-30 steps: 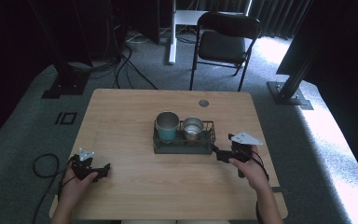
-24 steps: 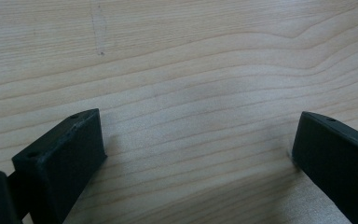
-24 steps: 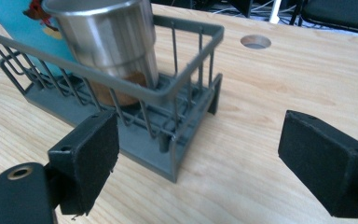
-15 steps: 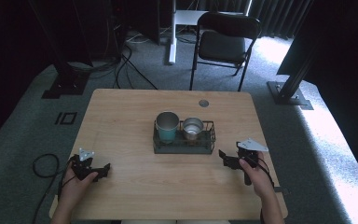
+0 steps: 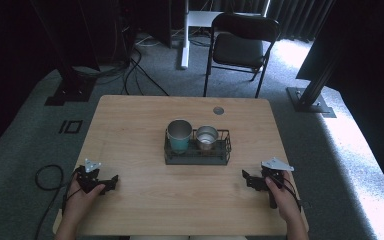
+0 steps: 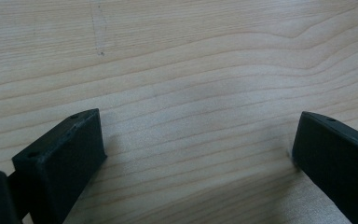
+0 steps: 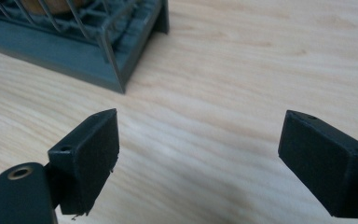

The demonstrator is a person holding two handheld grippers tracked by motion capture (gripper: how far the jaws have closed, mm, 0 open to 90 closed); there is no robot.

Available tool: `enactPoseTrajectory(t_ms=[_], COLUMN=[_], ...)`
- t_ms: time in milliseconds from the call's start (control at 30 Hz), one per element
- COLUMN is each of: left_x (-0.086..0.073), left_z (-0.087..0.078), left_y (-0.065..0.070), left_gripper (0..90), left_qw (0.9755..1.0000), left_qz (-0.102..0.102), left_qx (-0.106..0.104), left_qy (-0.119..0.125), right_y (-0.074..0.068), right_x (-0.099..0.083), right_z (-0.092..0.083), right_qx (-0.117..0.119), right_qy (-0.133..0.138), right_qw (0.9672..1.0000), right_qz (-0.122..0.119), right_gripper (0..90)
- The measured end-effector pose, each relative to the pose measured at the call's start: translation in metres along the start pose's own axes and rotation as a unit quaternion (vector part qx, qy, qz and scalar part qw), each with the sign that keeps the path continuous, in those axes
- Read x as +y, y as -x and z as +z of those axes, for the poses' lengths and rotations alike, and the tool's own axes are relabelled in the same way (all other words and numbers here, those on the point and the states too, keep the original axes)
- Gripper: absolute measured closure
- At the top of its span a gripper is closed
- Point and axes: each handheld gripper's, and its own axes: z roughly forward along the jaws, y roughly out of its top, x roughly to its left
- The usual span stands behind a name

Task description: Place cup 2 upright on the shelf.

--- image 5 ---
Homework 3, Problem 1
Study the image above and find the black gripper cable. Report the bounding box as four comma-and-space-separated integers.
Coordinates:
278, 176, 304, 212
34, 164, 83, 240

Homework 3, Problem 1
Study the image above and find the person's left hand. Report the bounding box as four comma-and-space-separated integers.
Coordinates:
61, 174, 107, 224

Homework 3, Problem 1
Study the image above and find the teal metal cup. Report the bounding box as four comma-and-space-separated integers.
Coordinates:
166, 119, 193, 155

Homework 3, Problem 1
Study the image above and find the dark cabinet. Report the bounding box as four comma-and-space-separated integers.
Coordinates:
79, 0, 174, 68

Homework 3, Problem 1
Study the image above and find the person's right hand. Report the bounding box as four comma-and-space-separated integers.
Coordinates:
264, 176, 303, 224

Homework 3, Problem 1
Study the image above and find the bundle of floor cables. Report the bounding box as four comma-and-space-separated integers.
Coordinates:
72, 31, 170, 98

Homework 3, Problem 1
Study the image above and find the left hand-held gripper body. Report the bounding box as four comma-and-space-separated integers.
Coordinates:
74, 158, 113, 196

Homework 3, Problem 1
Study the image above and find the black metal stand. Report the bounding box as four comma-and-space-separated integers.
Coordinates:
29, 0, 98, 107
286, 0, 368, 119

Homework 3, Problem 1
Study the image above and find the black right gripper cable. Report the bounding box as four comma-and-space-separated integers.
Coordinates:
278, 176, 304, 212

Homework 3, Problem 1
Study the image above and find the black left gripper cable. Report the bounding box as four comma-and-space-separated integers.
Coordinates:
34, 164, 83, 240

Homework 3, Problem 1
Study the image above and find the silver metal cup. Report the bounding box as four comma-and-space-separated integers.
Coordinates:
194, 125, 220, 152

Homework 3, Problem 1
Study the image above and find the black wire basket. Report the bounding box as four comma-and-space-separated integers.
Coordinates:
163, 128, 233, 166

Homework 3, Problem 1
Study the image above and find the black folding chair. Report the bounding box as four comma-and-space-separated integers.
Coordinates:
202, 12, 282, 99

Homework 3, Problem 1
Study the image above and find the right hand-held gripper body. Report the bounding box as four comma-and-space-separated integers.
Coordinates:
252, 157, 295, 210

